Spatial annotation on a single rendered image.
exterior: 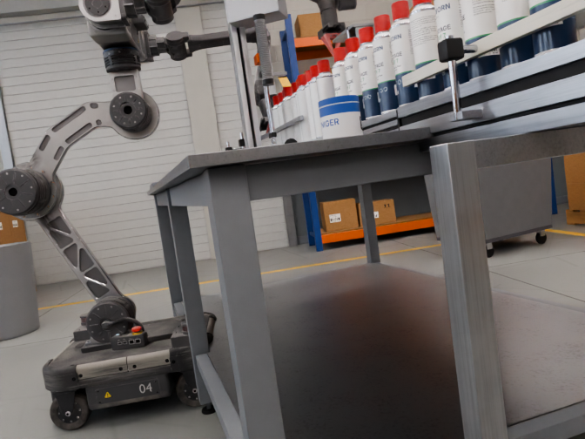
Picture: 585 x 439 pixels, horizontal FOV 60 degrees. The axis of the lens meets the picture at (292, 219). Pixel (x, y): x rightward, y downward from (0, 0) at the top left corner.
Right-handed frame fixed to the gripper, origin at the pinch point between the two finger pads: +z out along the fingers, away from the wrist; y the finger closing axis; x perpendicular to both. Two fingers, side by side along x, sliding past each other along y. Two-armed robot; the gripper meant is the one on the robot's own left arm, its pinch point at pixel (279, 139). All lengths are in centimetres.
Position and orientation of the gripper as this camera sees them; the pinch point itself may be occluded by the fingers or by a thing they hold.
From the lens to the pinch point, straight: 188.8
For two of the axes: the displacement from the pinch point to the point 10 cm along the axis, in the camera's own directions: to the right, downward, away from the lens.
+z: 3.0, 8.0, -5.1
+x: -1.7, 5.7, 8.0
